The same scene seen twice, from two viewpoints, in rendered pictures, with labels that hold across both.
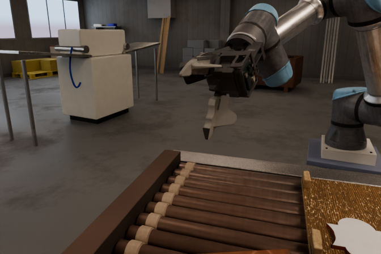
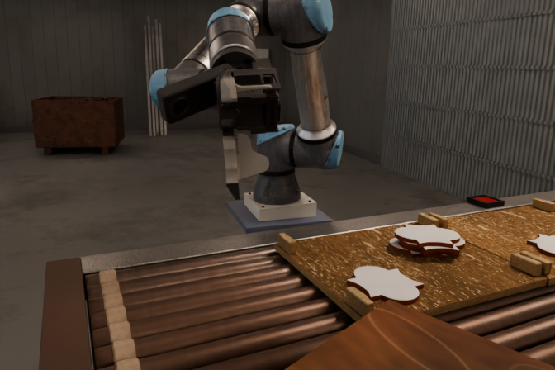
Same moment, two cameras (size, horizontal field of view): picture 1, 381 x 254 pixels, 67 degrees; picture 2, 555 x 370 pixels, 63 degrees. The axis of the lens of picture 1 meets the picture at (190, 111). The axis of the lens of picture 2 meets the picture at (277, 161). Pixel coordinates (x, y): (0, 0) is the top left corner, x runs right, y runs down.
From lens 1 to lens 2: 32 cm
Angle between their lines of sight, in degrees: 41
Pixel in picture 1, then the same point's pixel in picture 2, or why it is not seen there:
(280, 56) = not seen: hidden behind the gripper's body
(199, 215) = (194, 334)
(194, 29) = not seen: outside the picture
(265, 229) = (287, 315)
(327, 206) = (328, 264)
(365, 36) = (305, 59)
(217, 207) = (207, 315)
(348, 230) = (370, 278)
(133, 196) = (73, 347)
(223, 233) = (248, 341)
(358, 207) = (353, 255)
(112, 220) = not seen: outside the picture
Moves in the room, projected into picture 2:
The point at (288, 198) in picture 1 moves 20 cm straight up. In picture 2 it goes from (277, 272) to (280, 175)
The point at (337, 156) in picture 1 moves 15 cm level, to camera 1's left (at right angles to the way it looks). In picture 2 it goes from (277, 214) to (236, 225)
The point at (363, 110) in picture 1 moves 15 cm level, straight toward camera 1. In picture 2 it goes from (299, 150) to (311, 161)
